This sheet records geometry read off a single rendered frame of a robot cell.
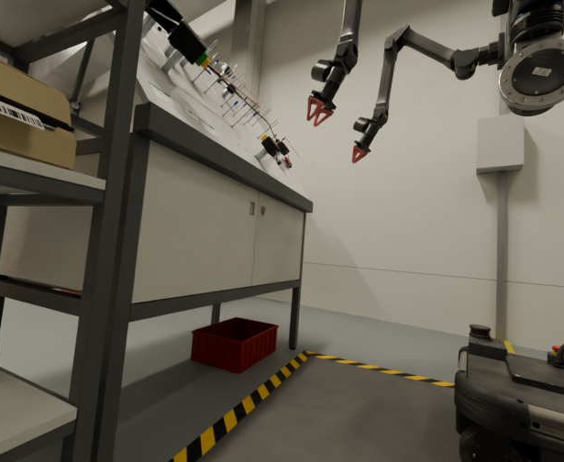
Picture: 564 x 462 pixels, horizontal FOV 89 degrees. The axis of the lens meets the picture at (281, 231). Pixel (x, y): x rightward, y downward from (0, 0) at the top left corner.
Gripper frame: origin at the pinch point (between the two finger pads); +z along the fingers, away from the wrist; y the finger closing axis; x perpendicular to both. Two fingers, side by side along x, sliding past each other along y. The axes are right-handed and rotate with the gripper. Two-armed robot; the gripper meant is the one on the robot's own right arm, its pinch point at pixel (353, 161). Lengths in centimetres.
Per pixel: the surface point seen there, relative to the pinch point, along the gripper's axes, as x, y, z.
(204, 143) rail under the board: -1, 88, 22
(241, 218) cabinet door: 1, 60, 42
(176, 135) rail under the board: 2, 98, 23
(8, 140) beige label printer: 10, 129, 33
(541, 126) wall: 52, -139, -96
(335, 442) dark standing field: 69, 57, 79
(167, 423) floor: 31, 83, 101
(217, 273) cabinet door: 13, 72, 58
